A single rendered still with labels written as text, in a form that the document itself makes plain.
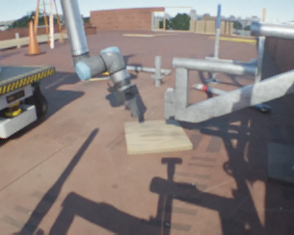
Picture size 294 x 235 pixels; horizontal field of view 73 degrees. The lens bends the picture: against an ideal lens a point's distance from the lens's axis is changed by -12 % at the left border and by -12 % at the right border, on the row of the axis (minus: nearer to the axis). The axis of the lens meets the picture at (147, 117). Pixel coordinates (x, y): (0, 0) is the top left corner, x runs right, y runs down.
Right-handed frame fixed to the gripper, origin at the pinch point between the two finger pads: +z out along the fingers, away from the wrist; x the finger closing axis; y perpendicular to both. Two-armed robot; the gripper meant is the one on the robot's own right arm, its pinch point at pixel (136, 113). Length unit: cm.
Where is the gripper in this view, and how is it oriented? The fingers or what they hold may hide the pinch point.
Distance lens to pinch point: 109.5
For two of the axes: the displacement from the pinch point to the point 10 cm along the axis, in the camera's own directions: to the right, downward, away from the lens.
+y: 8.2, -2.2, -5.3
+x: 4.4, -3.7, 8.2
